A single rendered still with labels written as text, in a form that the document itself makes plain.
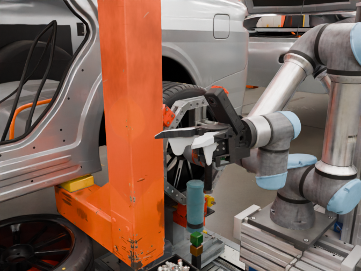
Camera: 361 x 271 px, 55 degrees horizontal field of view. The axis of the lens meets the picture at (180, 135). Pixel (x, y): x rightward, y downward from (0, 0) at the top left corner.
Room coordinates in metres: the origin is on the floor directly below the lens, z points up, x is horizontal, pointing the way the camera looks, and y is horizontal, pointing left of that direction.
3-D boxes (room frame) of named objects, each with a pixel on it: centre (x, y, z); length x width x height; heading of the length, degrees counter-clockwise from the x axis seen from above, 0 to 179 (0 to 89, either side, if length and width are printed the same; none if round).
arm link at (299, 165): (1.07, -0.39, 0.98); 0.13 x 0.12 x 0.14; 32
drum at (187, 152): (1.65, -0.13, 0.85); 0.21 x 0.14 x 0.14; 45
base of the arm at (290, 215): (1.07, -0.39, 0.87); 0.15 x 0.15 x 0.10
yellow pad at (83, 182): (1.64, 0.54, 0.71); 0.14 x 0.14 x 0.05; 45
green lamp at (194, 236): (1.22, -0.07, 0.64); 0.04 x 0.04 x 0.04; 45
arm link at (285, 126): (0.82, -0.23, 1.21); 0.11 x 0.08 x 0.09; 122
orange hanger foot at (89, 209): (1.52, 0.42, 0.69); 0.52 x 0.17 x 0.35; 45
